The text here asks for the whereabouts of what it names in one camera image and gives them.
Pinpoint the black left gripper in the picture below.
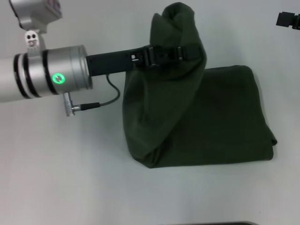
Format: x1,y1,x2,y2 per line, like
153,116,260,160
86,44,203,78

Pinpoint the silver left cable connector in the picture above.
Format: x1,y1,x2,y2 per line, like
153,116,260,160
62,92,82,117

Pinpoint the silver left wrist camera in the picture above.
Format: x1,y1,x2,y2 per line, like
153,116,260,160
9,0,64,57

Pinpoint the dark green printed T-shirt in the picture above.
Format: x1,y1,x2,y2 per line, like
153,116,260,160
123,1,279,169

